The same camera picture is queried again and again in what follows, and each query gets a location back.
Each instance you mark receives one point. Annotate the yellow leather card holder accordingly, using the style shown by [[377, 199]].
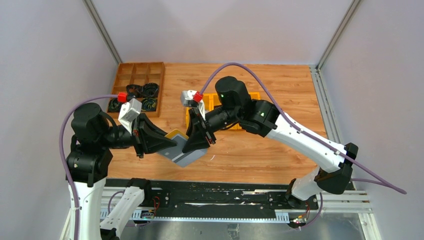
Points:
[[176, 155]]

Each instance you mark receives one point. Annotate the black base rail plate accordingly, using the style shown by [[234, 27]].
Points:
[[219, 200]]

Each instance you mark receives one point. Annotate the wooden compartment tray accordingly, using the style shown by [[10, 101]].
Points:
[[143, 81]]

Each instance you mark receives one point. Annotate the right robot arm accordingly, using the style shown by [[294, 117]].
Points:
[[263, 118]]

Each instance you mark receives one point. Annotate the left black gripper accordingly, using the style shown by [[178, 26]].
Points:
[[147, 137]]

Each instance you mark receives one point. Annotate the left yellow bin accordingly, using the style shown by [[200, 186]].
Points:
[[187, 116]]

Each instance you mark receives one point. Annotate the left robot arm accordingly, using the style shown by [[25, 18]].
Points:
[[95, 136]]

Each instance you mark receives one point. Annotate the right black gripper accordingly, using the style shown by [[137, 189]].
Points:
[[197, 140]]

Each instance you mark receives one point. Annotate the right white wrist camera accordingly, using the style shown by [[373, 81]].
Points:
[[187, 99]]

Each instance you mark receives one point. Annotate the yellow bin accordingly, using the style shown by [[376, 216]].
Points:
[[254, 96], [216, 104], [187, 116]]

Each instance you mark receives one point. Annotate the right yellow bin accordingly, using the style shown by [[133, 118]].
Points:
[[254, 96]]

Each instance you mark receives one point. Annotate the black coiled band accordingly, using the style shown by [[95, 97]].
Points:
[[114, 105], [134, 90], [150, 90], [149, 104]]

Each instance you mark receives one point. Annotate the middle yellow bin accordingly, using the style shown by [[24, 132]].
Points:
[[216, 104]]

